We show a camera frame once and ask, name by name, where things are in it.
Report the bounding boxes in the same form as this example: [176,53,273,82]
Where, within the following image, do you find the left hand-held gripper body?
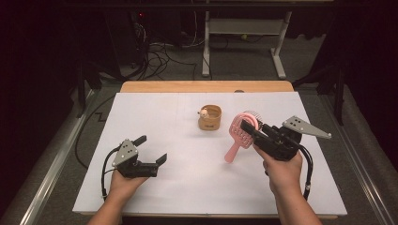
[112,139,160,179]

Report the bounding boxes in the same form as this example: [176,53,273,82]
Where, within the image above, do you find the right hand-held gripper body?
[253,115,332,162]

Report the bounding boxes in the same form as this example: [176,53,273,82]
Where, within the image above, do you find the pink hairbrush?
[223,111,264,164]

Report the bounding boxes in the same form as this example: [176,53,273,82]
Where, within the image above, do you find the round wooden cup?
[197,104,222,131]

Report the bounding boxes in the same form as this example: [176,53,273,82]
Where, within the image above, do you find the person's left hand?
[108,170,150,201]

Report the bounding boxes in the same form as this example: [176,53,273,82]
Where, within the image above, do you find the person's right hand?
[253,144,304,195]

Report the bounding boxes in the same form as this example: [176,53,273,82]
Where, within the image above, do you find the white table board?
[72,92,347,217]

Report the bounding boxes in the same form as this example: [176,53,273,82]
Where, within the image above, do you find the wooden table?
[80,80,340,219]

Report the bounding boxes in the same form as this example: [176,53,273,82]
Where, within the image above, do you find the dark metal stand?
[292,62,346,127]
[75,59,103,119]

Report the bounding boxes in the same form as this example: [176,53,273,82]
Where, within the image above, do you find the dark computer tower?
[104,7,149,71]

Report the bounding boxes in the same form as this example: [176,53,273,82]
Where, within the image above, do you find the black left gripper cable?
[100,145,122,202]

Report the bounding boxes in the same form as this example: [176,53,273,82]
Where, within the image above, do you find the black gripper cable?
[100,145,122,202]
[298,144,314,202]

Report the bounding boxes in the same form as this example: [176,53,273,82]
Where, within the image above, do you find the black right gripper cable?
[298,144,314,202]

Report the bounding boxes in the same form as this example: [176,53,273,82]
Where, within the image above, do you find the black floor cable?
[74,94,117,170]

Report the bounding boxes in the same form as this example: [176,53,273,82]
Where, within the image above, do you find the metal floor rail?
[318,93,398,225]
[18,89,96,225]

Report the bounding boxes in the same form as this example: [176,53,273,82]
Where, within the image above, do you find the tangle of floor cables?
[125,22,199,81]

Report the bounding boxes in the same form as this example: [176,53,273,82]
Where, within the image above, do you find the white metal stand frame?
[201,0,287,80]

